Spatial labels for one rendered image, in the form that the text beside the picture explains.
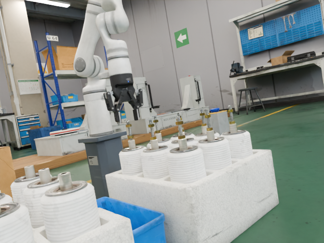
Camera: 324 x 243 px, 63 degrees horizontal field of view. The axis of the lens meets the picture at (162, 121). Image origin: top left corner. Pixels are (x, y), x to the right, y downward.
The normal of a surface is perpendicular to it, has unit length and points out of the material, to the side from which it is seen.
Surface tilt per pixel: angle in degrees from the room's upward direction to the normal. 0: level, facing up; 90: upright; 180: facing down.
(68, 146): 90
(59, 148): 90
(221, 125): 90
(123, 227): 90
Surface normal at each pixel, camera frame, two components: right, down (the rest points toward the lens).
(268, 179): 0.65, -0.07
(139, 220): -0.74, 0.12
